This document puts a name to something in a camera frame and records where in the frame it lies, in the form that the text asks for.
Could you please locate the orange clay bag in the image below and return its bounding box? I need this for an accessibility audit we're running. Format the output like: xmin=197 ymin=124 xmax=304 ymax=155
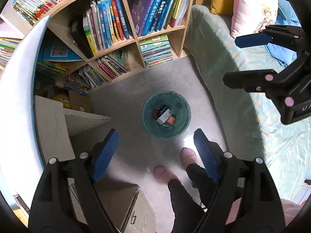
xmin=166 ymin=116 xmax=176 ymax=126

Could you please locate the maroon rectangular box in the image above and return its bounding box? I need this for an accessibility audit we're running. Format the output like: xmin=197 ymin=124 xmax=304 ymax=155
xmin=152 ymin=108 xmax=159 ymax=119

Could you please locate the teal trash bin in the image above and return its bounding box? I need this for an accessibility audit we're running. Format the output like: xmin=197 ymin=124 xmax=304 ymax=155
xmin=142 ymin=91 xmax=191 ymax=140

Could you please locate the pink pillow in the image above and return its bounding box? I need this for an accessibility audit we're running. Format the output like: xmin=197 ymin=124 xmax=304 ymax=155
xmin=231 ymin=0 xmax=278 ymax=38

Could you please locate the blue blanket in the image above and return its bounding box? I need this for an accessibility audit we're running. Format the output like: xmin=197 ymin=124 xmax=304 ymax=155
xmin=265 ymin=0 xmax=301 ymax=67

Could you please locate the bed with green sheet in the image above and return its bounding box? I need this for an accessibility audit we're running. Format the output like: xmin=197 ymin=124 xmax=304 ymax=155
xmin=184 ymin=4 xmax=311 ymax=201

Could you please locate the drawer cabinet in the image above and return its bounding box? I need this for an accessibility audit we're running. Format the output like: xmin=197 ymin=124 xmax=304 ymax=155
xmin=69 ymin=177 xmax=157 ymax=233

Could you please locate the white desk cabinet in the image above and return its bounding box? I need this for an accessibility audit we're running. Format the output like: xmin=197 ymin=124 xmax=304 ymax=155
xmin=34 ymin=95 xmax=111 ymax=163

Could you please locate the pink right slipper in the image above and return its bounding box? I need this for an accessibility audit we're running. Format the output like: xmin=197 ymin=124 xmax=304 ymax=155
xmin=179 ymin=147 xmax=198 ymax=169

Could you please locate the pink slipper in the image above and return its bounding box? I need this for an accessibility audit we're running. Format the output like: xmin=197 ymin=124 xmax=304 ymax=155
xmin=179 ymin=147 xmax=198 ymax=169
xmin=153 ymin=166 xmax=181 ymax=185

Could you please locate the pink left slipper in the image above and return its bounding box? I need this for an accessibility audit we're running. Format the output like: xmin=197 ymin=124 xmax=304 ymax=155
xmin=153 ymin=166 xmax=181 ymax=185

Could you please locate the wooden bookshelf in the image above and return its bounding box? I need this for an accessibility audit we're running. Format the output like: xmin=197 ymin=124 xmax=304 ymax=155
xmin=1 ymin=0 xmax=193 ymax=95

